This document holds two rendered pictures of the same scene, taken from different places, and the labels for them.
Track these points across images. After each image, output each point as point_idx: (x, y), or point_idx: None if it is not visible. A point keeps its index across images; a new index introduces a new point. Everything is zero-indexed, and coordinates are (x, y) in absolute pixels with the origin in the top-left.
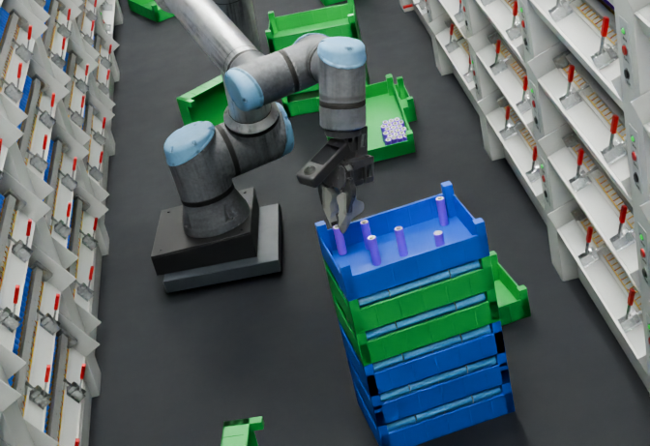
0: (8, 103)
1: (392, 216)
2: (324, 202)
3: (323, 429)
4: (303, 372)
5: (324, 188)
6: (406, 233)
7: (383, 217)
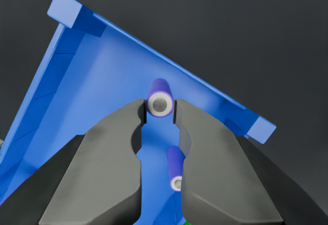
0: None
1: (169, 224)
2: (228, 145)
3: (192, 38)
4: (247, 78)
5: (259, 217)
6: (145, 204)
7: (178, 216)
